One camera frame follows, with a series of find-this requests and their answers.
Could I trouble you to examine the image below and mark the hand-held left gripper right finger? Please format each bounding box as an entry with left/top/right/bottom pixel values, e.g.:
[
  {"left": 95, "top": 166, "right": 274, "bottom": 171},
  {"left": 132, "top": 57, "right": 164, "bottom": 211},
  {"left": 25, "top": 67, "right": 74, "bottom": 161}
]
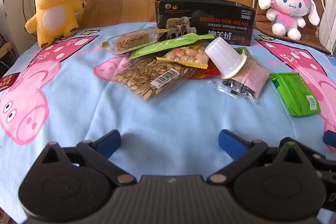
[{"left": 207, "top": 130, "right": 305, "bottom": 186}]

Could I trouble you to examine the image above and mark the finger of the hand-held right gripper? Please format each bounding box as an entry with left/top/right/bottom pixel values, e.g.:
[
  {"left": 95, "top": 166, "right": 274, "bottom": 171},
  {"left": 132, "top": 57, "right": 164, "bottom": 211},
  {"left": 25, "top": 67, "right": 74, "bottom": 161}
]
[{"left": 302, "top": 132, "right": 336, "bottom": 177}]

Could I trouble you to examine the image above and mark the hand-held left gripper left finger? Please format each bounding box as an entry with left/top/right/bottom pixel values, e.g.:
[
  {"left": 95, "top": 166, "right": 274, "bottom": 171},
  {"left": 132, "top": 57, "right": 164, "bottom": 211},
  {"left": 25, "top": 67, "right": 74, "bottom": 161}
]
[{"left": 37, "top": 130, "right": 137, "bottom": 186}]

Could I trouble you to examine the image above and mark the green wafer packet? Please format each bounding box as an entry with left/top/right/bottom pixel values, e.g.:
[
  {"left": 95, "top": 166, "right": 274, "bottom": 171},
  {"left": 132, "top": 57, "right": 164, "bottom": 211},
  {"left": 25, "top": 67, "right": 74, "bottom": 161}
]
[{"left": 270, "top": 72, "right": 321, "bottom": 117}]

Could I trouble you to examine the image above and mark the pink and clear snack packet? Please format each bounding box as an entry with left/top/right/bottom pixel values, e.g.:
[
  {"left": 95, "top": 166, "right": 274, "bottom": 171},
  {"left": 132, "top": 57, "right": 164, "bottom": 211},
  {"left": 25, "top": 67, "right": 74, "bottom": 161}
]
[{"left": 208, "top": 55, "right": 271, "bottom": 102}]

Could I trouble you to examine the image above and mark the clear melon seed packet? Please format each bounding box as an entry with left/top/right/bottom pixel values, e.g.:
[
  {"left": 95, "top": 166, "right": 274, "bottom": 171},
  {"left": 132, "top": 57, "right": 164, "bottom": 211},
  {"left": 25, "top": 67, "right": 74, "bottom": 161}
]
[{"left": 113, "top": 56, "right": 196, "bottom": 101}]

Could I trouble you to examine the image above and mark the red snack packet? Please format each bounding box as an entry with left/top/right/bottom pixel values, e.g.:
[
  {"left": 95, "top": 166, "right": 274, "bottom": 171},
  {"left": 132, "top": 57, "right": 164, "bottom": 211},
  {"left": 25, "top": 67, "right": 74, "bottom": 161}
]
[{"left": 189, "top": 60, "right": 221, "bottom": 80}]

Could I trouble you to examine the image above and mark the white jelly cup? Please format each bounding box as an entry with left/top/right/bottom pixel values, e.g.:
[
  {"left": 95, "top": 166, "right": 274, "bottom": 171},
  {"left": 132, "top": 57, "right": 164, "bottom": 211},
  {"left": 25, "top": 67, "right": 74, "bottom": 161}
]
[{"left": 205, "top": 37, "right": 247, "bottom": 80}]

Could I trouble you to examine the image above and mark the peanut packet with yellow edges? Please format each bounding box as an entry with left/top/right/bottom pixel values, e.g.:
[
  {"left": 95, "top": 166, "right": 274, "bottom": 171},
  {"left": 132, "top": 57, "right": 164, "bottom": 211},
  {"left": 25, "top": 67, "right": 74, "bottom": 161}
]
[{"left": 156, "top": 43, "right": 210, "bottom": 71}]

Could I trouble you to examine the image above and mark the clear sesame bar packet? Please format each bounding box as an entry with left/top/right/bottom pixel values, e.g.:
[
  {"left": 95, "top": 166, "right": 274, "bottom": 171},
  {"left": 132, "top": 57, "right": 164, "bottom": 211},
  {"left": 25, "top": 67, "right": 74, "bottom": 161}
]
[{"left": 102, "top": 27, "right": 170, "bottom": 56}]

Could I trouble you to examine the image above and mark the long green snack packet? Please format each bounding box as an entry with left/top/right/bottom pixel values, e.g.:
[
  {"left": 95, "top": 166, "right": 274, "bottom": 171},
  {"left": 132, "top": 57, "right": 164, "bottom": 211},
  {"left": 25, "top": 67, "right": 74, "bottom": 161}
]
[{"left": 128, "top": 33, "right": 208, "bottom": 60}]

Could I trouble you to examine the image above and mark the black tin box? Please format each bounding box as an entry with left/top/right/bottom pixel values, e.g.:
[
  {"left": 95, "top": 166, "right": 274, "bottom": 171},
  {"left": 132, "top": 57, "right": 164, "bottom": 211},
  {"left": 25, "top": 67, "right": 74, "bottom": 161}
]
[{"left": 154, "top": 0, "right": 256, "bottom": 46}]

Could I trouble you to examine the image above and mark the pig printed blue blanket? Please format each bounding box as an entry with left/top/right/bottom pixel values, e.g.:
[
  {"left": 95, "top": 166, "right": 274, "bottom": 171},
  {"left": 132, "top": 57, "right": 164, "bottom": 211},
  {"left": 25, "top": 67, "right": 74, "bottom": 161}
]
[{"left": 0, "top": 21, "right": 336, "bottom": 224}]

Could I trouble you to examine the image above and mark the dark red packet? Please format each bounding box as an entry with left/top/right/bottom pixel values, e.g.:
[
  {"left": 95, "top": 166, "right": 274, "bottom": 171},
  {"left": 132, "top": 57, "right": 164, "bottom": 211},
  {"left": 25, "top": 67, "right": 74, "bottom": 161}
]
[{"left": 0, "top": 72, "right": 21, "bottom": 94}]

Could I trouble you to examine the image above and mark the brown seat cushion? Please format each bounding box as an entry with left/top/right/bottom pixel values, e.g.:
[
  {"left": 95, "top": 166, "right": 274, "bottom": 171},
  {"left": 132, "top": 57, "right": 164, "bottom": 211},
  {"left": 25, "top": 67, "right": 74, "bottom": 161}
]
[{"left": 253, "top": 0, "right": 332, "bottom": 54}]

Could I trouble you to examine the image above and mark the beige power strip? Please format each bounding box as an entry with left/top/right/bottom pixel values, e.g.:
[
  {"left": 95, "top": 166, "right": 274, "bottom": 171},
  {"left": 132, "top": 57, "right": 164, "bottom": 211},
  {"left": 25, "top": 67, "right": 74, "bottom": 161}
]
[{"left": 0, "top": 42, "right": 12, "bottom": 59}]

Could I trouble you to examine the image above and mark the pink and blue bunny plush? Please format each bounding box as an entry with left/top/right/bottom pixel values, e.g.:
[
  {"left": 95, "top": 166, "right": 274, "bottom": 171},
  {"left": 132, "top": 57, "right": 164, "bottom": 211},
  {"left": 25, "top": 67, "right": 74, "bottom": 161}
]
[{"left": 259, "top": 0, "right": 321, "bottom": 39}]

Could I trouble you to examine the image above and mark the yellow duck plush toy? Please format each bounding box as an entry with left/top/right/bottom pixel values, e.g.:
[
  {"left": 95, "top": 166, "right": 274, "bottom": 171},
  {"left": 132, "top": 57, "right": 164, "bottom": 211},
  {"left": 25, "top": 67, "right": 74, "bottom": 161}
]
[{"left": 25, "top": 0, "right": 86, "bottom": 48}]

